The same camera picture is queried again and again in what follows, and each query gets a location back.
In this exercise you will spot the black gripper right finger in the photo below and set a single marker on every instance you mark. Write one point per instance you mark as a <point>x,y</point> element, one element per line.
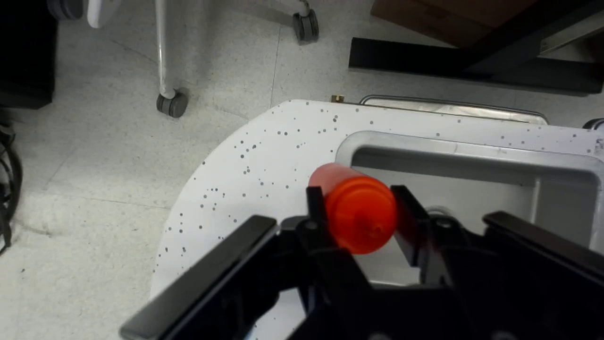
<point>534,277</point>

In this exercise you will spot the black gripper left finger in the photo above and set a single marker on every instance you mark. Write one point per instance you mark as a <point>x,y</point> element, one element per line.
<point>213,277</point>

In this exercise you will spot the grey toy sink basin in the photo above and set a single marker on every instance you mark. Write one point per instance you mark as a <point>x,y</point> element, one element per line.
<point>478,163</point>

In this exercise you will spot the wooden toy kitchen unit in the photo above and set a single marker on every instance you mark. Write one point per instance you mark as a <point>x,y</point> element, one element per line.
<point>264,158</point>

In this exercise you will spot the grey caster wheel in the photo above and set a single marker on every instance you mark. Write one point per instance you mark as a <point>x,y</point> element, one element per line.
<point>306,27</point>
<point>172,105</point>

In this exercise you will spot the black table foot bar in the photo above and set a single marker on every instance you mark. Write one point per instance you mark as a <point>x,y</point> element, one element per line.
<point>472,63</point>

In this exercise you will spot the white chair leg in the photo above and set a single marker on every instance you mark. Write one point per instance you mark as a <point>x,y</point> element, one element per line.
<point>162,50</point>

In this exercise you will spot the brown cardboard box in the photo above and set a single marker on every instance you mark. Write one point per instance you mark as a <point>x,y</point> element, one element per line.
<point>453,20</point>

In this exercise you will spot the black box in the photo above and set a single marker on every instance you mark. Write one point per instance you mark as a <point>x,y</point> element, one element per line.
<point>25,58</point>

